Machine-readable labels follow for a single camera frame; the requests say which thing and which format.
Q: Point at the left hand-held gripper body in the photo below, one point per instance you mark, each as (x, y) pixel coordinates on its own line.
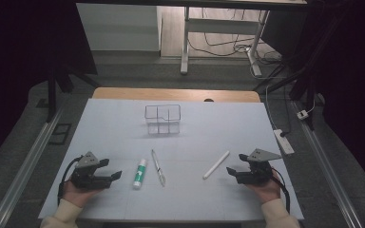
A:
(88, 180)

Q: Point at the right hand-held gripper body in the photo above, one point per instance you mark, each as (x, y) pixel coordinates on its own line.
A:
(256, 172)

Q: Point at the white pen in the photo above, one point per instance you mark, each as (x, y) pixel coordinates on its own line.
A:
(216, 165)

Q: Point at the clear pen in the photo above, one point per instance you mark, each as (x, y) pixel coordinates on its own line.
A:
(158, 168)

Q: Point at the clear plastic desk organizer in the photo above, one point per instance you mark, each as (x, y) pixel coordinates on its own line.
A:
(162, 119)

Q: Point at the person's left hand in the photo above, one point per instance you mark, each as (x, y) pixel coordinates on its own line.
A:
(79, 196)

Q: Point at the person's right hand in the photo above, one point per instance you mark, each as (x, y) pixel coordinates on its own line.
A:
(266, 191)

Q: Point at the white power strip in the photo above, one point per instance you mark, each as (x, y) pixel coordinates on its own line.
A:
(284, 142)

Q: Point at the black floor plate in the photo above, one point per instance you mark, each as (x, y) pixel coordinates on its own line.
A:
(60, 133)

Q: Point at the white table mat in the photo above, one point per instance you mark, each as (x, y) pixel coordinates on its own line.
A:
(183, 202)

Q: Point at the black table grommet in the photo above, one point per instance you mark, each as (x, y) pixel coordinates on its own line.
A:
(208, 100)

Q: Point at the small white adapter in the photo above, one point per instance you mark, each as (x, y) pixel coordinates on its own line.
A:
(302, 114)

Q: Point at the black tripod stand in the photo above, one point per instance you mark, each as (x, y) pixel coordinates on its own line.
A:
(304, 85)
(52, 91)

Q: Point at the wooden table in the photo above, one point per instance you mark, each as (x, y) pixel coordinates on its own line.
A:
(171, 94)

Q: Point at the black curtain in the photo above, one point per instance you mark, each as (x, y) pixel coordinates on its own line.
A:
(355, 79)
(19, 63)

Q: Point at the metal floor rail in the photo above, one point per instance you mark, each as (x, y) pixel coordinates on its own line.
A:
(25, 164)
(326, 164)

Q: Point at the white desk frame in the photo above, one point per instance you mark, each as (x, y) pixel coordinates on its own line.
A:
(221, 26)

